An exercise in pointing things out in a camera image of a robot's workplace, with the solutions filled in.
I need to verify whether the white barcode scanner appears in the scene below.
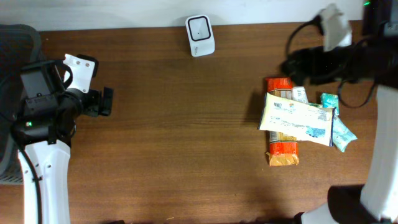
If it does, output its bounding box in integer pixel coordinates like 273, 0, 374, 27
185, 15, 215, 57

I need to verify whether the black right camera cable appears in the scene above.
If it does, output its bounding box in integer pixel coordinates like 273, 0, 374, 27
284, 15, 379, 110

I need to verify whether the teal tissue pack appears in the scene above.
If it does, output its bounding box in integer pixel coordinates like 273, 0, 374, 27
320, 93, 340, 116
308, 103, 323, 108

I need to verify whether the grey plastic basket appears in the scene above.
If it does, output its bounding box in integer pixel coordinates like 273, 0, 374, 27
1, 25, 40, 185

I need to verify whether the white cream tube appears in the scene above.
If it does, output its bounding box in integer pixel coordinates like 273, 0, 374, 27
292, 86, 309, 104

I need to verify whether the teal wet wipes packet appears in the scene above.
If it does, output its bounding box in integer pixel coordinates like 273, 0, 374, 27
333, 116, 358, 152

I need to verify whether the San Remo spaghetti packet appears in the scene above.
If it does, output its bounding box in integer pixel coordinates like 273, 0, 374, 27
266, 78, 299, 166

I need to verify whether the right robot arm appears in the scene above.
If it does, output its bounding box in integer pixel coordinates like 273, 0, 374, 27
282, 1, 397, 223

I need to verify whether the black left camera cable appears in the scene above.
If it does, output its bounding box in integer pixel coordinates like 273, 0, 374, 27
0, 55, 73, 224

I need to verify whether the black camera cable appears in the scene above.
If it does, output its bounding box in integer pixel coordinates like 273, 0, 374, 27
284, 15, 379, 110
0, 55, 73, 224

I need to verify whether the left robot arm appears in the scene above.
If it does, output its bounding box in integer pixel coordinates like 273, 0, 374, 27
1, 55, 113, 223

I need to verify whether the white chips bag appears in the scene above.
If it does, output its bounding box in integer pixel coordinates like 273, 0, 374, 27
258, 93, 334, 146

